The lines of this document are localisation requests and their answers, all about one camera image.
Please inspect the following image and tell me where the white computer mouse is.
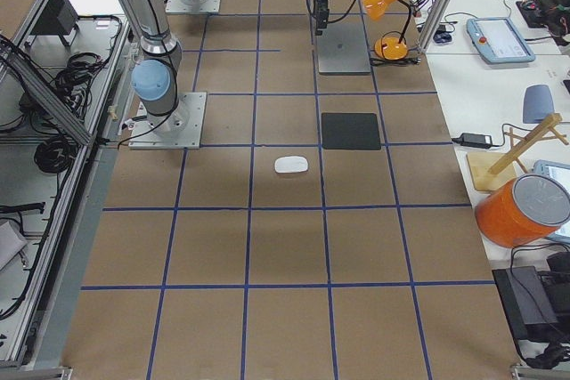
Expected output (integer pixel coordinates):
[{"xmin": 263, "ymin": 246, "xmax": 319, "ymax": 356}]
[{"xmin": 274, "ymin": 156, "xmax": 309, "ymax": 174}]

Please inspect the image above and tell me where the silver laptop notebook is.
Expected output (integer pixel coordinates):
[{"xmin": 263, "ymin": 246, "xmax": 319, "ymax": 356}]
[{"xmin": 316, "ymin": 22, "xmax": 371, "ymax": 76}]

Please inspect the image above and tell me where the black mousepad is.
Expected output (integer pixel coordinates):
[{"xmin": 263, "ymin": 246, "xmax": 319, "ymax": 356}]
[{"xmin": 321, "ymin": 112, "xmax": 381, "ymax": 150}]

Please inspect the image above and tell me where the orange desk lamp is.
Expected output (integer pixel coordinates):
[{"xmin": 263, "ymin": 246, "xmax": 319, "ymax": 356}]
[{"xmin": 361, "ymin": 0, "xmax": 410, "ymax": 62}]

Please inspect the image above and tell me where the blue teach pendant tablet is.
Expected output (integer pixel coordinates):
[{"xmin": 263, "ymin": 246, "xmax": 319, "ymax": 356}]
[{"xmin": 466, "ymin": 17, "xmax": 535, "ymax": 64}]

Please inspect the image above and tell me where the black power adapter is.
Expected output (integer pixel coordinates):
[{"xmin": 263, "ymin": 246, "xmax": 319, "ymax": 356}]
[{"xmin": 452, "ymin": 133, "xmax": 495, "ymax": 150}]

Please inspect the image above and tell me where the wooden stand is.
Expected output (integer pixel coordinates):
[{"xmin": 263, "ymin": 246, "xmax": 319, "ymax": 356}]
[{"xmin": 467, "ymin": 112, "xmax": 569, "ymax": 192}]

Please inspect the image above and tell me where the orange cylindrical container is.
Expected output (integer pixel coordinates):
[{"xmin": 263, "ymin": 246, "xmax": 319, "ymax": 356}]
[{"xmin": 475, "ymin": 174, "xmax": 569, "ymax": 248}]

